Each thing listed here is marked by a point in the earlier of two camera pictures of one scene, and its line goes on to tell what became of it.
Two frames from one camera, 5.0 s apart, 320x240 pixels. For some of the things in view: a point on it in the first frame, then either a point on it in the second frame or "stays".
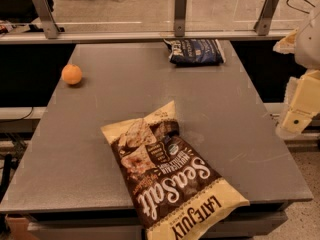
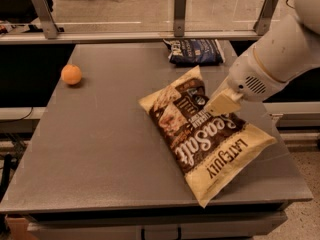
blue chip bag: [195, 51] stays
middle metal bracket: [180, 13] stays
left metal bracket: [50, 26] stays
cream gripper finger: [305, 104] → [247, 75]
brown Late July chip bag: [178, 194] → [209, 151]
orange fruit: [71, 74] stays
